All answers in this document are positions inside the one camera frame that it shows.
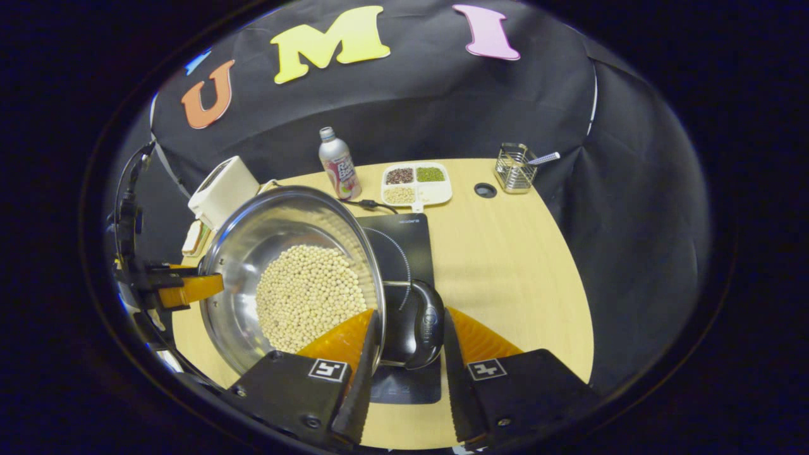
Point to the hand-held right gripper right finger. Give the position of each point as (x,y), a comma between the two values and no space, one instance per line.
(458,392)

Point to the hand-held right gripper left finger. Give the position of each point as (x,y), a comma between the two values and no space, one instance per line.
(357,392)

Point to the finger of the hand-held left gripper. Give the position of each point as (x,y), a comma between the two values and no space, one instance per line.
(189,291)
(174,268)

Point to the pile of soybeans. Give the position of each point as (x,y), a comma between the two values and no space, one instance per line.
(310,297)

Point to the black induction cooktop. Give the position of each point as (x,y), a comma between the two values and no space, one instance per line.
(404,240)

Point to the lettuce sandwich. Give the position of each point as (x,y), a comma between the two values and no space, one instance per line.
(191,239)

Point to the white sandwich tray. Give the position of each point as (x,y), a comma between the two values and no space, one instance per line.
(205,243)

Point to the white toaster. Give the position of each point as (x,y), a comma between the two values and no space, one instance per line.
(224,189)

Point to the aluminium drink bottle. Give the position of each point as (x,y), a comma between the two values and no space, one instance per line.
(341,170)

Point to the white divided tray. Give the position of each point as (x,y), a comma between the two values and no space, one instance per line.
(436,193)

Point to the small portion of soybeans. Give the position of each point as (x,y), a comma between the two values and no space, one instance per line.
(399,194)

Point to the portion of green beans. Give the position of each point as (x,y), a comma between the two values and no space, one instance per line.
(430,174)

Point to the portion of dark red beans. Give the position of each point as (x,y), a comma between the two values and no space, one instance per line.
(399,175)

